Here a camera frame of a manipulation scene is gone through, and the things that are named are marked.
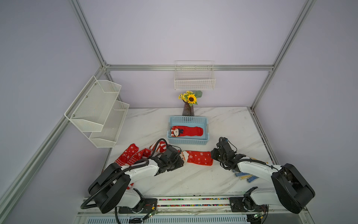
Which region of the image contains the lower white mesh shelf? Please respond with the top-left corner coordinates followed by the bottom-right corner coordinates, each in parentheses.
top-left (89, 100), bottom-right (130, 148)

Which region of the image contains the red snowman sock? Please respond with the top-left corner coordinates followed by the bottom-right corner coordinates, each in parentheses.
top-left (170, 126), bottom-right (204, 137)

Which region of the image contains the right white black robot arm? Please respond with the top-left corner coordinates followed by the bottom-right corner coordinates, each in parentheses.
top-left (211, 137), bottom-right (316, 214)

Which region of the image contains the yellow artificial sunflower bouquet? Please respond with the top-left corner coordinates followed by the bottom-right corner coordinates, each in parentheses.
top-left (178, 91), bottom-right (203, 106)

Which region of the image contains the red bear face sock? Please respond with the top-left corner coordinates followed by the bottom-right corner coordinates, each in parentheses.
top-left (126, 148), bottom-right (152, 165)

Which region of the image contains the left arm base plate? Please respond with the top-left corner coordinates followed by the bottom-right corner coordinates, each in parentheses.
top-left (117, 198), bottom-right (158, 214)

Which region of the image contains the white mesh shelf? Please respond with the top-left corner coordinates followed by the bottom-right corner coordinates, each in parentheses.
top-left (64, 76), bottom-right (121, 132)
top-left (89, 100), bottom-right (130, 148)

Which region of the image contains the red lettered sock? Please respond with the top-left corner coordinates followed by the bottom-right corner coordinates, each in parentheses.
top-left (115, 143), bottom-right (139, 166)

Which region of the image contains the aluminium rail front frame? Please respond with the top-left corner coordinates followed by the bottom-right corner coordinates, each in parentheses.
top-left (75, 194), bottom-right (311, 217)

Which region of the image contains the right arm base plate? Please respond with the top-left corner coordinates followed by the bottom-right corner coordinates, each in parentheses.
top-left (229, 197), bottom-right (268, 212)

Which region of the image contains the red snowflake santa sock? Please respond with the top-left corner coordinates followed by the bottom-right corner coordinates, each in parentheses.
top-left (181, 151), bottom-right (213, 166)

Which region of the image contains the red white striped sock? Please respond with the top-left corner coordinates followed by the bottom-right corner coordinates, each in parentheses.
top-left (149, 141), bottom-right (167, 153)

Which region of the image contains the light blue plastic basket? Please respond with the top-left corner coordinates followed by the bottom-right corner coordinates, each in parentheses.
top-left (167, 116), bottom-right (210, 145)

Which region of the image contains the upper white mesh shelf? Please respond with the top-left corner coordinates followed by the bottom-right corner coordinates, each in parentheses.
top-left (64, 76), bottom-right (121, 132)

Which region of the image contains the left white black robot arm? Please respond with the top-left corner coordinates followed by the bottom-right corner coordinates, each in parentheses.
top-left (80, 139), bottom-right (184, 214)

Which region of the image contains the dark ribbed glass vase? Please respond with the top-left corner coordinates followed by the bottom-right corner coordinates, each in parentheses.
top-left (182, 102), bottom-right (194, 116)

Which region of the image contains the white wire wall basket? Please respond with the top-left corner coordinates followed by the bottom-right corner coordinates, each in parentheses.
top-left (174, 61), bottom-right (216, 91)

